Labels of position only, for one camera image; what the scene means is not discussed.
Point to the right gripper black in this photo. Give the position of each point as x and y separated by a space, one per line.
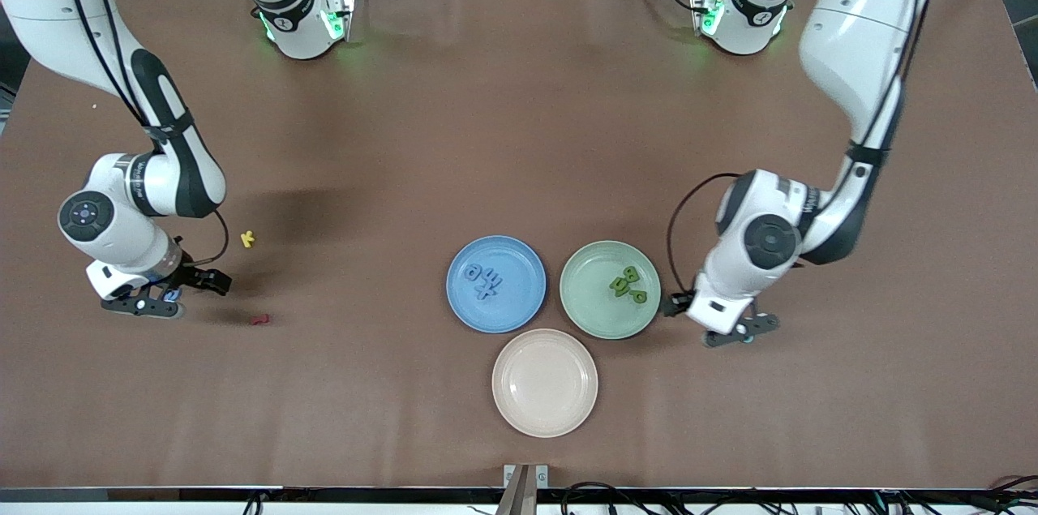
191 276

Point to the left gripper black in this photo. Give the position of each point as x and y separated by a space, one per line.
675 305

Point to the green letter P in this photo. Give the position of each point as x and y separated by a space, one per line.
639 297

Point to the green letter B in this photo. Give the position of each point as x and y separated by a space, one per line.
629 274

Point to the blue letter E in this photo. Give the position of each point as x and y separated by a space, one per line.
493 281

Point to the blue letter X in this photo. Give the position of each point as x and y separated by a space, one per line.
485 293

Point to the blue round lowercase letter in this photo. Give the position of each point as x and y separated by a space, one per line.
467 272

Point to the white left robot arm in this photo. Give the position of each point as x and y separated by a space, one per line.
859 36

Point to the yellow letter K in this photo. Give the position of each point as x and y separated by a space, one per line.
247 239

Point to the red letter T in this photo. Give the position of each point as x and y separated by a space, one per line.
259 319

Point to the green plate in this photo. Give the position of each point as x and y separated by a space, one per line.
596 312

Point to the beige plate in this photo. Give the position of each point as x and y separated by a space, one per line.
545 383

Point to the blue plate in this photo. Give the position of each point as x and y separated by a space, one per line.
519 304

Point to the brown table cover sheet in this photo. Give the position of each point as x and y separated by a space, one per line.
519 134

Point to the metal table edge bracket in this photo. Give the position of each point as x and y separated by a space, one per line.
525 487

